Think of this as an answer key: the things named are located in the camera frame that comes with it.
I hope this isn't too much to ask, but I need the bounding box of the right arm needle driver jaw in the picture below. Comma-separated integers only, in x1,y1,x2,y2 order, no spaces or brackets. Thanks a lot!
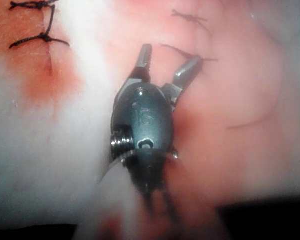
129,43,154,84
161,55,203,106

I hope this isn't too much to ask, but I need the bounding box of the right arm needle driver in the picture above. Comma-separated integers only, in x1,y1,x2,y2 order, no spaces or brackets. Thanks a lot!
110,79,179,161

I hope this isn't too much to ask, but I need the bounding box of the black stitching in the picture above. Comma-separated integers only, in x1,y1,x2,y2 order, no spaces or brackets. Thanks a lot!
8,0,71,50
160,9,219,63

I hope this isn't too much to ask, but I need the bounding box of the tissue pad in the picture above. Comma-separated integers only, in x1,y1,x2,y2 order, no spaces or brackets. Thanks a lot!
0,0,300,240

